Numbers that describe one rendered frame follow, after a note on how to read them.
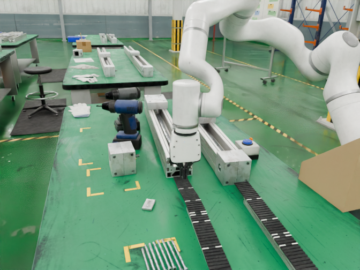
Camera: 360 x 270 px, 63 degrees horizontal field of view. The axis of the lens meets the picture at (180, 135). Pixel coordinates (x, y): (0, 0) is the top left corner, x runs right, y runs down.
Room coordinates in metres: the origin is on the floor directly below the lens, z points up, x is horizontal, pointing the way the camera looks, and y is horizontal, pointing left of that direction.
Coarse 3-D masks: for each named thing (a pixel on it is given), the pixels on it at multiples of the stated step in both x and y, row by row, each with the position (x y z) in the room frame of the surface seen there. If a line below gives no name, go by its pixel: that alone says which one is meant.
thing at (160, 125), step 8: (144, 104) 1.72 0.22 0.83; (152, 112) 1.46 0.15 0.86; (168, 112) 1.47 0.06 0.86; (152, 120) 1.35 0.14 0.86; (160, 120) 1.43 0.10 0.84; (168, 120) 1.35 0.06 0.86; (152, 128) 1.34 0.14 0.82; (160, 128) 1.24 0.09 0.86; (168, 128) 1.32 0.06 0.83; (160, 136) 1.15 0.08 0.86; (168, 136) 1.22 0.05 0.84; (160, 144) 1.09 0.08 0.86; (168, 144) 1.13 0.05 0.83; (160, 152) 1.10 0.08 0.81; (168, 152) 0.99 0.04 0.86; (168, 160) 0.97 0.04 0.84; (168, 168) 0.97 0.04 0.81; (176, 168) 0.97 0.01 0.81; (168, 176) 0.96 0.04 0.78
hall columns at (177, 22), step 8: (176, 0) 11.15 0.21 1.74; (176, 8) 11.15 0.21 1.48; (176, 16) 11.15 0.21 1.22; (352, 16) 3.74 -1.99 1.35; (176, 24) 11.13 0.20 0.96; (352, 24) 3.74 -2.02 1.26; (176, 32) 11.14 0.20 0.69; (352, 32) 3.75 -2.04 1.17; (176, 40) 11.14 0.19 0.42; (176, 48) 11.14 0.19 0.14; (328, 112) 3.74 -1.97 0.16; (328, 120) 3.72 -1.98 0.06
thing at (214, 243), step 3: (216, 240) 0.59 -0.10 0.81; (201, 243) 0.58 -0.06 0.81; (204, 243) 0.58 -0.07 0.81; (207, 243) 0.58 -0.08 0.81; (210, 243) 0.58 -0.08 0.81; (213, 243) 0.58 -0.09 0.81; (216, 243) 0.58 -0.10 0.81; (219, 243) 0.58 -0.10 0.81; (201, 246) 0.57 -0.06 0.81; (204, 246) 0.57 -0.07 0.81; (207, 246) 0.57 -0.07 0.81; (210, 246) 0.57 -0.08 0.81
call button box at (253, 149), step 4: (236, 140) 1.17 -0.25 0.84; (240, 140) 1.18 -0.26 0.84; (252, 140) 1.18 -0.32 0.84; (236, 144) 1.16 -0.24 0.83; (240, 144) 1.14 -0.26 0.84; (244, 144) 1.13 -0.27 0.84; (252, 144) 1.13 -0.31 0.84; (256, 144) 1.14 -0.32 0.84; (240, 148) 1.12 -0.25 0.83; (244, 148) 1.10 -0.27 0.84; (248, 148) 1.11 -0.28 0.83; (252, 148) 1.11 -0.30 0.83; (256, 148) 1.11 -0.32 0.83; (244, 152) 1.10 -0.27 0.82; (248, 152) 1.11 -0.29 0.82; (252, 152) 1.11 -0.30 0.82; (256, 152) 1.11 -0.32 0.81; (252, 156) 1.11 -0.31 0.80; (256, 156) 1.11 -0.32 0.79
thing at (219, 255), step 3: (216, 252) 0.55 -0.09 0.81; (219, 252) 0.55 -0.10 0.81; (222, 252) 0.55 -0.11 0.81; (204, 255) 0.54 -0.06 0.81; (207, 255) 0.54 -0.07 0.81; (210, 255) 0.54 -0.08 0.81; (213, 255) 0.54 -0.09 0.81; (216, 255) 0.54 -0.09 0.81; (219, 255) 0.54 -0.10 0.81; (222, 255) 0.54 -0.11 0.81; (225, 255) 0.54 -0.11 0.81; (207, 258) 0.53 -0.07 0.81; (210, 258) 0.53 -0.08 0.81; (213, 258) 0.53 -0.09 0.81; (216, 258) 0.53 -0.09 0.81; (219, 258) 0.53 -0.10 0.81
